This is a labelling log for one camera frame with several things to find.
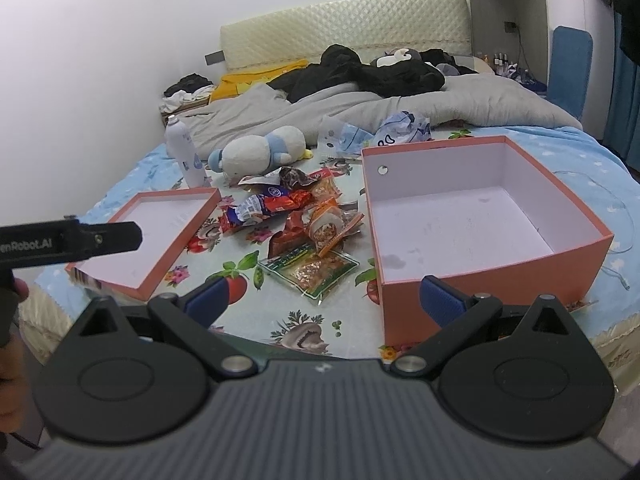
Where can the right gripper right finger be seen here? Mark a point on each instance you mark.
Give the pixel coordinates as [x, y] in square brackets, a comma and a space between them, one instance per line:
[462, 321]

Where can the person's left hand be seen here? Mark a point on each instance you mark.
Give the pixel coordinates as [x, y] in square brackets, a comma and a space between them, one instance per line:
[14, 385]

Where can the crumpled blue white plastic bag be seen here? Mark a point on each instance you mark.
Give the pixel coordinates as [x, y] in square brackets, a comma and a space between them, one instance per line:
[342, 139]

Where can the green peanut snack packet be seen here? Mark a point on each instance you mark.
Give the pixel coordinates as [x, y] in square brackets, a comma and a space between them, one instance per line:
[301, 270]

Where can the grey duvet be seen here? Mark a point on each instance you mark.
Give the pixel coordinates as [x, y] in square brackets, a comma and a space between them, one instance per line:
[480, 100]

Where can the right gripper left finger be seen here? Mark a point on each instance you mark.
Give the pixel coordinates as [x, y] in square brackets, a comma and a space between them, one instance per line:
[185, 321]

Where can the white blue penguin plush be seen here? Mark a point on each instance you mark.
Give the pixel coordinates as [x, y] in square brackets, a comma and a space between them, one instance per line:
[253, 156]

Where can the cream padded headboard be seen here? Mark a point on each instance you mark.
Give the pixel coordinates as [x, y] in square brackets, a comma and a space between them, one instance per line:
[368, 27]

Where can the orange clear snack bag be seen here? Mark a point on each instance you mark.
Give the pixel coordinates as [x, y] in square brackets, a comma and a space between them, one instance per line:
[328, 223]

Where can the white plush toy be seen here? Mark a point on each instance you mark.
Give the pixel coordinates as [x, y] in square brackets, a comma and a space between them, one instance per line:
[390, 59]

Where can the dark brown snack packet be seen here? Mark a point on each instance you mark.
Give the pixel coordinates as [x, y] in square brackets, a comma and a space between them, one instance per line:
[294, 179]

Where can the white spray bottle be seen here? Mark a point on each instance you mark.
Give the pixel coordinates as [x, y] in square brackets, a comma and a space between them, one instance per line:
[181, 148]

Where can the clothes pile on nightstand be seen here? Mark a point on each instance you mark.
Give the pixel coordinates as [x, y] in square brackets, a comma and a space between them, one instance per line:
[188, 89]

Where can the blue white snack packet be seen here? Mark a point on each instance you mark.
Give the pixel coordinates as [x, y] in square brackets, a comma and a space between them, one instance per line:
[250, 211]

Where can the shallow pink box lid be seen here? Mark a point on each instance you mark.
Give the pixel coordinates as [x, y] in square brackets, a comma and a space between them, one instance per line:
[168, 220]

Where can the red foil snack packet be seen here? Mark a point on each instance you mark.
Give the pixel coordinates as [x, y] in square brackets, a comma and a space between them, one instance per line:
[294, 200]

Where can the black clothing pile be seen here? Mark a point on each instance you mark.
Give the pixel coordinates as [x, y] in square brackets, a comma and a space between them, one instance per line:
[425, 73]

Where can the light blue bedsheet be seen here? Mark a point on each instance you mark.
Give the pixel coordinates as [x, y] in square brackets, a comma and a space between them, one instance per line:
[590, 170]

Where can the blue chair back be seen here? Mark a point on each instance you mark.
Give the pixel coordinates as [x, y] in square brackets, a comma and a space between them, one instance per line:
[569, 69]

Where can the deep pink cardboard box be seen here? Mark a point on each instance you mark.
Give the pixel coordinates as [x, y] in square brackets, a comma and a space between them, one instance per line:
[482, 215]

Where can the blue curtain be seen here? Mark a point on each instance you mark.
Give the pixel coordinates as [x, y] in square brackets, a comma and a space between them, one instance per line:
[621, 134]

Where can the yellow cloth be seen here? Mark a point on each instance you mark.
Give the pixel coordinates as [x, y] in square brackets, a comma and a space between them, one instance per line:
[234, 84]

